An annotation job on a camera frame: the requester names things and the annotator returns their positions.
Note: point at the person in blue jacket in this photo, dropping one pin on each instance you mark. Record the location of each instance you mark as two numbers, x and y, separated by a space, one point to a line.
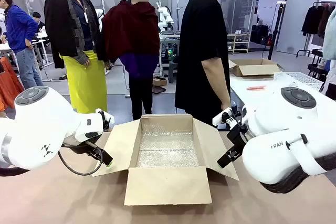
19 32

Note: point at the pale green hanging garment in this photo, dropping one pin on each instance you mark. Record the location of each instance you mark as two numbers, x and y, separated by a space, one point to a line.
330 37

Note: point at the orange cloth on chair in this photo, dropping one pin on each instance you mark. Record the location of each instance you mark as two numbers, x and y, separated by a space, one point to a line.
10 82

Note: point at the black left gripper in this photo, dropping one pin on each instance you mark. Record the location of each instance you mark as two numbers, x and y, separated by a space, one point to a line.
86 147

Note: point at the mannequin black jacket yellow skirt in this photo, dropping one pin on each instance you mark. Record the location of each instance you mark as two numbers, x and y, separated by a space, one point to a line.
84 82

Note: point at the black light stand pole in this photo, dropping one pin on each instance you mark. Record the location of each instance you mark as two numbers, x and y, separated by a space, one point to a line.
275 32

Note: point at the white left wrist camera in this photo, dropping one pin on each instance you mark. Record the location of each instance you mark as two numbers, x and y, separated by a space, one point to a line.
109 119

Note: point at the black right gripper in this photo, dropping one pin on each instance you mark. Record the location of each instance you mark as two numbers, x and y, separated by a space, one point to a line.
237 136

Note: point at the mannequin in maroon hoodie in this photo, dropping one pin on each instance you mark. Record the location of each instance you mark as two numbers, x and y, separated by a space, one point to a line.
131 32

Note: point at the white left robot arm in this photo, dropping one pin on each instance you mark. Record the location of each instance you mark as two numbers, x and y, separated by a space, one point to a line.
39 129

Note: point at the person's hand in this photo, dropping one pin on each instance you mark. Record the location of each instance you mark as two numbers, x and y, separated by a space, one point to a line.
226 105

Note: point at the person in black t-shirt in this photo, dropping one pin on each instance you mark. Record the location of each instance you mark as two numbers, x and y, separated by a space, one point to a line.
199 37

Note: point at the grey stool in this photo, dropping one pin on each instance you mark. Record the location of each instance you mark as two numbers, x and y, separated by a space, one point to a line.
172 72

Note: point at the white shoe shelf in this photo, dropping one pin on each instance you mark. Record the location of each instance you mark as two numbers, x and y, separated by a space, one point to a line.
239 43

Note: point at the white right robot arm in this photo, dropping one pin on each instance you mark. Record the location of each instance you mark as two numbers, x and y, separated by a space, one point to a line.
275 155

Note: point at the white table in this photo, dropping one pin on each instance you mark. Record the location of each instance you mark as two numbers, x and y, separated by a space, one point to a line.
249 95

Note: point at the white plastic basket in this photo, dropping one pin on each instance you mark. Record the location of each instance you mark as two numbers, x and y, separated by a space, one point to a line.
302 78

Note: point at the clothes rack with dark garments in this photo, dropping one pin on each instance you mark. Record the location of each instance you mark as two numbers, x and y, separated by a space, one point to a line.
312 22

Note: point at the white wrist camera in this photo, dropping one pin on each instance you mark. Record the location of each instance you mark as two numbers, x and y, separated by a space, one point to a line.
218 119
109 119

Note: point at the small open cardboard box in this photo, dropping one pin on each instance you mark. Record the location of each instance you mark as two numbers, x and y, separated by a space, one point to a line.
260 70

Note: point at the open brown cardboard box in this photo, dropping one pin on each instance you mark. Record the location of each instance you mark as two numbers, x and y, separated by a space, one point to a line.
168 187

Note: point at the person's bare forearm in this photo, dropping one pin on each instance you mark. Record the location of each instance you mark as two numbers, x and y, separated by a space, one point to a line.
215 82

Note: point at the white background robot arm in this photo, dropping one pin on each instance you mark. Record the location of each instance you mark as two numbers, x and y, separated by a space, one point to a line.
165 15

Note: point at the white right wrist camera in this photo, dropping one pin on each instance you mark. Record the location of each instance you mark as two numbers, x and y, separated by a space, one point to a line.
218 119

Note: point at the white desk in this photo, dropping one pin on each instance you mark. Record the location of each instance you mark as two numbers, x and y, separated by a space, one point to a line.
39 37

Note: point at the seated person in dark clothes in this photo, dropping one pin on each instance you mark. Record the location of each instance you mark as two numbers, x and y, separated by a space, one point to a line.
39 22

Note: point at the clear bubble wrap sheet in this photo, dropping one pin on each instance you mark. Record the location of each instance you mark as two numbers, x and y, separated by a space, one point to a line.
168 148

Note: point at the small cardboard box on floor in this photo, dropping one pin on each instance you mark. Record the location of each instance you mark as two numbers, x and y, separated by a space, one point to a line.
160 81

